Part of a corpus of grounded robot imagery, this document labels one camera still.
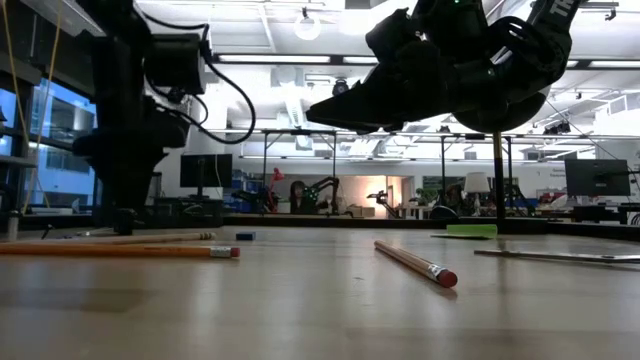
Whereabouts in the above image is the small grey cylinder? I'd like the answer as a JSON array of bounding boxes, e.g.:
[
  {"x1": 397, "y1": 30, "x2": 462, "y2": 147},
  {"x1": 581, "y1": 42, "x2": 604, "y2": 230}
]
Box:
[{"x1": 5, "y1": 209, "x2": 20, "y2": 242}]

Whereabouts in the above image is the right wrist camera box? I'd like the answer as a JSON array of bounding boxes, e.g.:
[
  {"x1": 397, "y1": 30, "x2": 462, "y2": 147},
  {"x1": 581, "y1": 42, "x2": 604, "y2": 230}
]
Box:
[{"x1": 366, "y1": 8, "x2": 419, "y2": 66}]

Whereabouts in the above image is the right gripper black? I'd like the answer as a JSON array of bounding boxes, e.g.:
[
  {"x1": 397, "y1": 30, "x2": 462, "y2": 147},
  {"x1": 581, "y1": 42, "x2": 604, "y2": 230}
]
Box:
[{"x1": 305, "y1": 42, "x2": 499, "y2": 135}]

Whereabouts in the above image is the ceiling light strip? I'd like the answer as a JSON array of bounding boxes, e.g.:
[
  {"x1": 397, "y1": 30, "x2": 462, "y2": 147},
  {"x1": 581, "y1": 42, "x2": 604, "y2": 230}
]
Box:
[
  {"x1": 588, "y1": 59, "x2": 640, "y2": 69},
  {"x1": 218, "y1": 54, "x2": 332, "y2": 65}
]

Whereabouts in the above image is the black aluminium table frame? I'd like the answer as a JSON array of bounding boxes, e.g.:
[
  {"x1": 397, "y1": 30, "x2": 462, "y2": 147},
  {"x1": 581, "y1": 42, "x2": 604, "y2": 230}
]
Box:
[{"x1": 0, "y1": 212, "x2": 640, "y2": 243}]

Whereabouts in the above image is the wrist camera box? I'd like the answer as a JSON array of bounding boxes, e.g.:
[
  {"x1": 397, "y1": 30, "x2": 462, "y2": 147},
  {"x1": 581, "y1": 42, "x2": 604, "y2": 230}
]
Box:
[
  {"x1": 144, "y1": 33, "x2": 207, "y2": 96},
  {"x1": 366, "y1": 8, "x2": 419, "y2": 66}
]

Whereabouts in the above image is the black monitor on stand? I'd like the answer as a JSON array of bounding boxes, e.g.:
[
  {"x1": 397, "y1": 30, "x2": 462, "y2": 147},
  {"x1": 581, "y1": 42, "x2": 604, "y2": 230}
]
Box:
[{"x1": 179, "y1": 153, "x2": 234, "y2": 199}]

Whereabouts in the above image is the orange pencil with red eraser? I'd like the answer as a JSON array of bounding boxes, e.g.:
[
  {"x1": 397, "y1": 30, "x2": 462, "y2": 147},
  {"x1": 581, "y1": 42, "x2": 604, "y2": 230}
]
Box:
[
  {"x1": 0, "y1": 241, "x2": 242, "y2": 260},
  {"x1": 373, "y1": 239, "x2": 459, "y2": 289}
]

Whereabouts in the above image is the white shade table lamp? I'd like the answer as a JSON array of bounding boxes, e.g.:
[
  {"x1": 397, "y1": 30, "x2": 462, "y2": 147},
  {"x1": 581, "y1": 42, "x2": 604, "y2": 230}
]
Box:
[{"x1": 463, "y1": 172, "x2": 492, "y2": 217}]

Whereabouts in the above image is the person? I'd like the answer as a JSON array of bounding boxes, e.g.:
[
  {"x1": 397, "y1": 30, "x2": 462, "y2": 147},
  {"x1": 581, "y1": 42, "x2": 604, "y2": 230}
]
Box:
[{"x1": 288, "y1": 179, "x2": 315, "y2": 216}]

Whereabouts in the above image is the pale wooden pencil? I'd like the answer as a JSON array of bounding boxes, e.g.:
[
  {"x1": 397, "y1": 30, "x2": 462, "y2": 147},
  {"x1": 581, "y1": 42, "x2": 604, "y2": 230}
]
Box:
[{"x1": 9, "y1": 230, "x2": 217, "y2": 247}]

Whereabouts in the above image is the wide black monitor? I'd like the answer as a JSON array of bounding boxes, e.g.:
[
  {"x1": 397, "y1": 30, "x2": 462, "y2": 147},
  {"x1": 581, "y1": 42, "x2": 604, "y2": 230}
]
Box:
[{"x1": 564, "y1": 158, "x2": 632, "y2": 198}]

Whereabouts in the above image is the green sticky note pad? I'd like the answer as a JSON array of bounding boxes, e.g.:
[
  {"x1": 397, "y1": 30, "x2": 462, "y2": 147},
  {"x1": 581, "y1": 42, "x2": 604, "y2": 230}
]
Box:
[{"x1": 430, "y1": 223, "x2": 499, "y2": 241}]

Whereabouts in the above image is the red desk lamp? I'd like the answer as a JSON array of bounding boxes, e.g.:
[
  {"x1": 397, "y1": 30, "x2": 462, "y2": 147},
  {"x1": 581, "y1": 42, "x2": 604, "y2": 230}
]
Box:
[{"x1": 267, "y1": 167, "x2": 286, "y2": 214}]

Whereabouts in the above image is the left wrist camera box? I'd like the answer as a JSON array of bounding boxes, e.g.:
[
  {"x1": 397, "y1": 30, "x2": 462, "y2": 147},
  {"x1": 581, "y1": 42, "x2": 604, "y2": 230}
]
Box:
[{"x1": 144, "y1": 33, "x2": 207, "y2": 96}]

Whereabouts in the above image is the white globe lamp black base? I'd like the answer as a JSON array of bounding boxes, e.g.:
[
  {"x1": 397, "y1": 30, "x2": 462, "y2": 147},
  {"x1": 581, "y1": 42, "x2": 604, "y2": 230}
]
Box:
[{"x1": 451, "y1": 84, "x2": 551, "y2": 235}]

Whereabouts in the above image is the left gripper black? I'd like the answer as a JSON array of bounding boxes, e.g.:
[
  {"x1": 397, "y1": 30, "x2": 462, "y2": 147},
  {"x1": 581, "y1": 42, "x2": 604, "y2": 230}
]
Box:
[{"x1": 72, "y1": 119, "x2": 191, "y2": 236}]

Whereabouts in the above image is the black mesh desk organizer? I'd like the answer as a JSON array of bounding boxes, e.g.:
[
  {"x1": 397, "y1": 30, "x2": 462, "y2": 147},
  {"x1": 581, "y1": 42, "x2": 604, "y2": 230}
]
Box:
[{"x1": 91, "y1": 169, "x2": 226, "y2": 230}]

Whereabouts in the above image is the white ring ceiling light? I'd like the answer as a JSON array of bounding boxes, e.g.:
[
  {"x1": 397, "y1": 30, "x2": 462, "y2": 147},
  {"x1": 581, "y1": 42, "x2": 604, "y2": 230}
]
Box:
[{"x1": 293, "y1": 12, "x2": 322, "y2": 42}]

